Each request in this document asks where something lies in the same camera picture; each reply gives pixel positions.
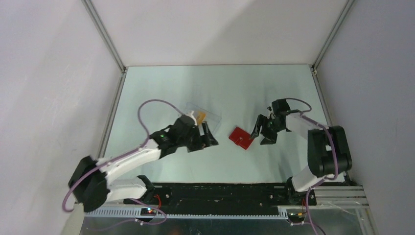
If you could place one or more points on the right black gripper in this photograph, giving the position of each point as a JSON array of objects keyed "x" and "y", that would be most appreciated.
[{"x": 269, "y": 138}]

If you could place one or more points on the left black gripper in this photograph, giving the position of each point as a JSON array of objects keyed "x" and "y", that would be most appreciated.
[{"x": 200, "y": 143}]

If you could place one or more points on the red leather card holder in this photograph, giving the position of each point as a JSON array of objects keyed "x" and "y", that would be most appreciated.
[{"x": 241, "y": 138}]

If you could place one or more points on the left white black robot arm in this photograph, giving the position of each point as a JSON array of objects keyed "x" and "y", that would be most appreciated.
[{"x": 96, "y": 182}]

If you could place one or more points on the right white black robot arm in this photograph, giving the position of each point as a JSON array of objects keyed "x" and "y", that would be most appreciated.
[{"x": 328, "y": 153}]

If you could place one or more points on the orange credit card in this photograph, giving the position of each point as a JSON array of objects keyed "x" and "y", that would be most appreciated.
[{"x": 200, "y": 117}]

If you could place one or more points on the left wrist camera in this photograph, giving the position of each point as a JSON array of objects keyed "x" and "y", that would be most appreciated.
[{"x": 192, "y": 116}]

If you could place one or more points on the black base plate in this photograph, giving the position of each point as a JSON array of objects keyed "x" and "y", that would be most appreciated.
[{"x": 274, "y": 193}]

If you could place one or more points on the right aluminium frame post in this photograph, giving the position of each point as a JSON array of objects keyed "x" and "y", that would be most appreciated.
[{"x": 332, "y": 34}]

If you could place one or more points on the aluminium frame post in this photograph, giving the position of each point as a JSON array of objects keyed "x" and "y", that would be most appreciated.
[
  {"x": 102, "y": 31},
  {"x": 332, "y": 34}
]

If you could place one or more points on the grey slotted cable duct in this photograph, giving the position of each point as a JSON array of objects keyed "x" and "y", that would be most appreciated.
[{"x": 141, "y": 212}]

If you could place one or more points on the aluminium front rail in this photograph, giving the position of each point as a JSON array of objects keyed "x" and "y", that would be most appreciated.
[{"x": 341, "y": 197}]

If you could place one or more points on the left aluminium frame post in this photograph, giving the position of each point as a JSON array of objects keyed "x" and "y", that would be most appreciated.
[{"x": 102, "y": 31}]

